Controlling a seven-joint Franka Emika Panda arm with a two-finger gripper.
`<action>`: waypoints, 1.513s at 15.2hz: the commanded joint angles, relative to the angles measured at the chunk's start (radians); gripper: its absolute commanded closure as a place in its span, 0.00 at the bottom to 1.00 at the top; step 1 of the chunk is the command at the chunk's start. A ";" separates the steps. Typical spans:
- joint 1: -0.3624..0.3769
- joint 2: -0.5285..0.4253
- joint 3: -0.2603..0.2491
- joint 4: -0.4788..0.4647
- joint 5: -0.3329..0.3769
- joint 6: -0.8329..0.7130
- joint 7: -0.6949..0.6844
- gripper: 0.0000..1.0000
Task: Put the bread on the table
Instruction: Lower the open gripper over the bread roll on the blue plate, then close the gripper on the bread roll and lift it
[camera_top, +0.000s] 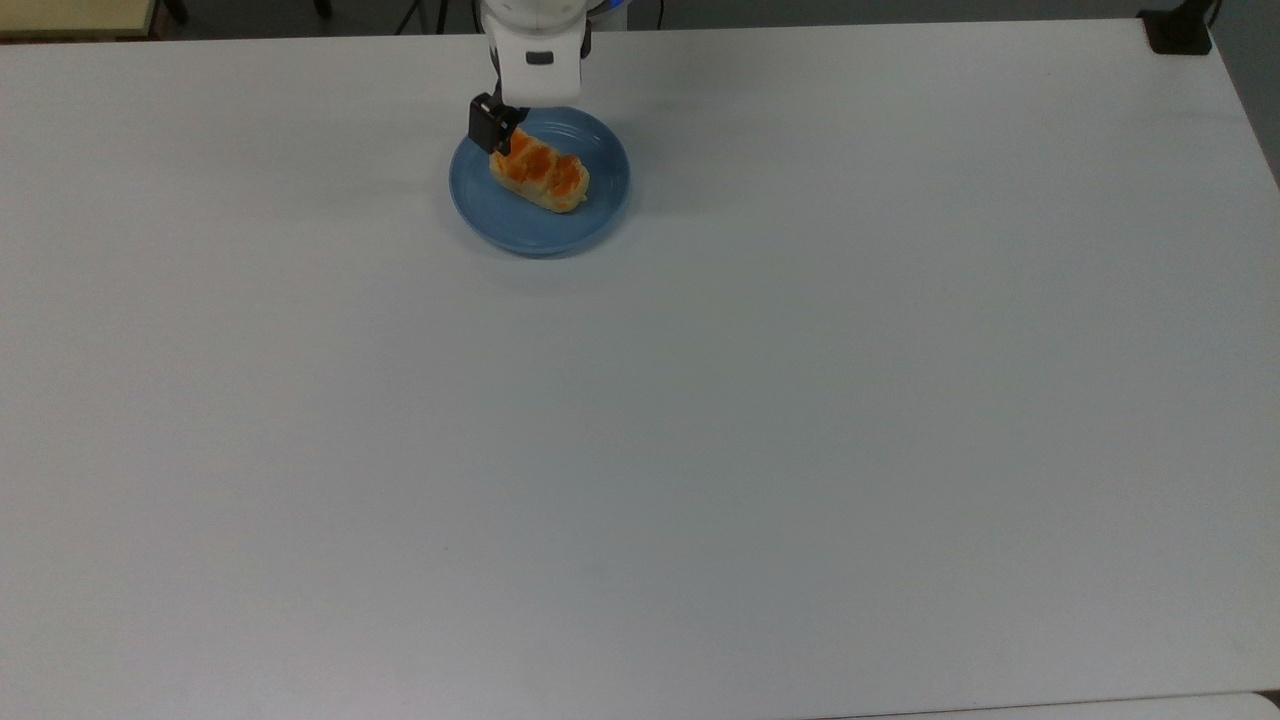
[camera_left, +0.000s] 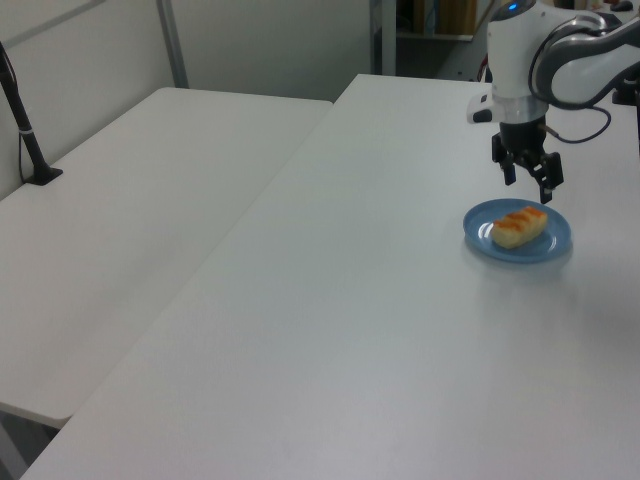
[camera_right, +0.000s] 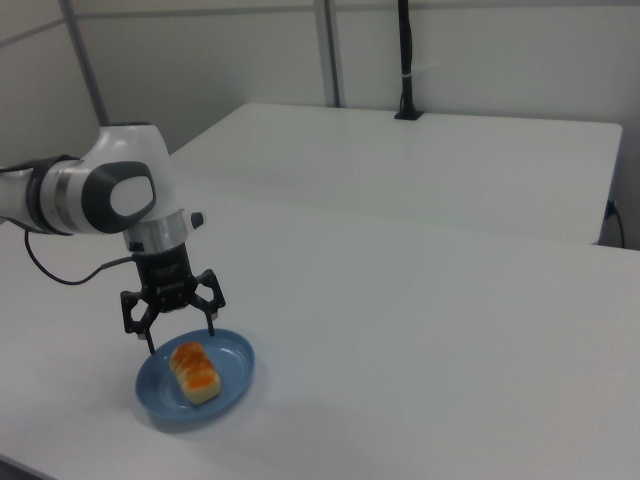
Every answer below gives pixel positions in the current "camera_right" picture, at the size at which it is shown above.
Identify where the black camera pole with clamp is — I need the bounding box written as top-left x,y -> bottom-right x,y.
393,0 -> 425,122

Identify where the white adjoining table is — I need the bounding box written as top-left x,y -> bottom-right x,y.
168,102 -> 624,247

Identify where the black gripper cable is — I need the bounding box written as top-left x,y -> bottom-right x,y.
22,219 -> 137,288

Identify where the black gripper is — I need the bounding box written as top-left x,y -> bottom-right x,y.
118,243 -> 228,357

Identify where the orange glazed bread loaf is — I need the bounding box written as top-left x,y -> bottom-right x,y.
169,341 -> 222,407

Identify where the blue round plate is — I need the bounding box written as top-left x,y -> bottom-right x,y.
135,328 -> 257,424

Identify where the grey partition post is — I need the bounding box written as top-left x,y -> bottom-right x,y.
58,0 -> 110,129
315,0 -> 347,108

